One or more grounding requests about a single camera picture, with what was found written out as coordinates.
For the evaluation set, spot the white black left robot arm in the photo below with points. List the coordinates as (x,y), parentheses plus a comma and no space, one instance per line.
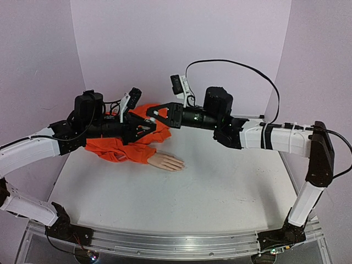
(88,120)

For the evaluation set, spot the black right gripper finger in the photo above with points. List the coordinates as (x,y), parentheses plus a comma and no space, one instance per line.
(158,107)
(163,119)

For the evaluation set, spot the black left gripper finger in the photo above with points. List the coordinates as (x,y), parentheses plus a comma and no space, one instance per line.
(134,134)
(141,122)

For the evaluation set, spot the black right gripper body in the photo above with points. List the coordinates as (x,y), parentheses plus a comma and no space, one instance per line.
(177,115)

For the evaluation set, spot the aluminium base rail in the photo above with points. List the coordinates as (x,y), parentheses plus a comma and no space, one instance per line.
(179,246)

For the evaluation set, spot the clear nail polish bottle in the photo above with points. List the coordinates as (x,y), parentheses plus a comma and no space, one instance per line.
(151,119)

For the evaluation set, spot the mannequin hand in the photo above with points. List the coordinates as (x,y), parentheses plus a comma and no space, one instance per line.
(166,162)

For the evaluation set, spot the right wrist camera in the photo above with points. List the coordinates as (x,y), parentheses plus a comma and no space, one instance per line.
(182,90)

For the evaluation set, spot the orange sweatshirt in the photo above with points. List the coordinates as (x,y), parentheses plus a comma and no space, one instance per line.
(113,149)

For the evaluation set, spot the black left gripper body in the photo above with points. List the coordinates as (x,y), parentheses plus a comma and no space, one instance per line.
(130,128)

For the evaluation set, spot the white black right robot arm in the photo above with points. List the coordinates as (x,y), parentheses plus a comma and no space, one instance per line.
(242,133)

